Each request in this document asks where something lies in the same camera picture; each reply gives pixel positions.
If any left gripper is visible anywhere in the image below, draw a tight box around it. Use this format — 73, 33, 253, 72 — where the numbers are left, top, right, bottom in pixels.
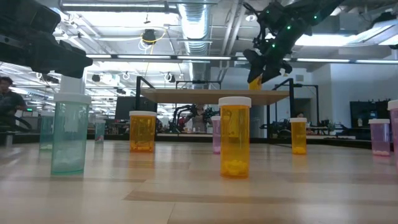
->
0, 0, 93, 78

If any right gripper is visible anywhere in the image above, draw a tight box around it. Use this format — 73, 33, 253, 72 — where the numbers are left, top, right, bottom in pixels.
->
243, 29, 296, 84

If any large orange pill bottle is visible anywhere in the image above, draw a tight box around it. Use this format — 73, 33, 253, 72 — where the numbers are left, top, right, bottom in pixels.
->
129, 110, 157, 153
248, 74, 264, 91

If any teal pill bottle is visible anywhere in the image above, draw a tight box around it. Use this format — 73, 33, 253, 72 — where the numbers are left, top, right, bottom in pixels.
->
94, 119, 106, 144
39, 111, 56, 152
50, 92, 93, 175

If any pink pill bottle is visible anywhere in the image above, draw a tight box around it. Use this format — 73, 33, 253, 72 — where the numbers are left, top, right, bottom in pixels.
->
368, 118, 391, 157
210, 116, 222, 154
387, 99, 398, 170

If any wooden shelf with black legs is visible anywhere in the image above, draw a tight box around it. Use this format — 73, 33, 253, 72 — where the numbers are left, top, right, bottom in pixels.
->
135, 75, 297, 146

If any long ceiling light bar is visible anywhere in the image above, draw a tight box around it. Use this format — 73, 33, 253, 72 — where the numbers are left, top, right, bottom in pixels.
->
85, 54, 398, 65

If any bright ceiling light panel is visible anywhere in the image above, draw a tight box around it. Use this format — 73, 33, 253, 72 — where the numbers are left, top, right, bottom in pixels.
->
294, 23, 398, 47

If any person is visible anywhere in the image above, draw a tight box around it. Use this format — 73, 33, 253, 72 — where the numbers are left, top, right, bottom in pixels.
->
0, 76, 28, 133

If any small orange pill bottle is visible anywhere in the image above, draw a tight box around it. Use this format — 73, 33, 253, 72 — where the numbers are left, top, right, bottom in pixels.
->
289, 117, 308, 156
218, 96, 252, 179

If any black computer monitor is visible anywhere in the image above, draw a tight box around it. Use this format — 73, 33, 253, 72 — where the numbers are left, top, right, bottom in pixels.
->
114, 95, 158, 121

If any black cabinet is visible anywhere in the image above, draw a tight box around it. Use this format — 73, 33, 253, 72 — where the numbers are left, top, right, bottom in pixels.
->
349, 99, 391, 129

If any silver ventilation duct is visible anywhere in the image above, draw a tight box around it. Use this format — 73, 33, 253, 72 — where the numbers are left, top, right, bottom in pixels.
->
177, 2, 213, 82

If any black ceiling cable reel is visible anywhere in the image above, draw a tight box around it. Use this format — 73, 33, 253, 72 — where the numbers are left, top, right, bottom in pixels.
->
137, 27, 168, 47

